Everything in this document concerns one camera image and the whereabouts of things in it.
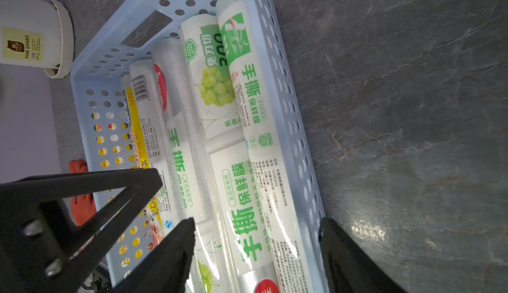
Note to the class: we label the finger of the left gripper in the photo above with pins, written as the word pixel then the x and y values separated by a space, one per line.
pixel 42 250

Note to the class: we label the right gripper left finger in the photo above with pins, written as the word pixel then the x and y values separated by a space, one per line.
pixel 167 267

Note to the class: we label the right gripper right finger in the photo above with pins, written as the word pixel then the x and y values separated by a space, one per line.
pixel 347 267

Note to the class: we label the white green plastic wrap roll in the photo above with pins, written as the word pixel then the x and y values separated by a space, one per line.
pixel 275 139
pixel 193 177
pixel 226 153
pixel 155 141

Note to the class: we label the yellow plastic wrap roll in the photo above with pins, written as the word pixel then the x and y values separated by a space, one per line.
pixel 151 213

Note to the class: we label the light blue plastic basket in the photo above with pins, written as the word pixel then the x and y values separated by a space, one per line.
pixel 127 37

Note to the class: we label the large potted green plant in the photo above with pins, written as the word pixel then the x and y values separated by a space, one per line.
pixel 37 33

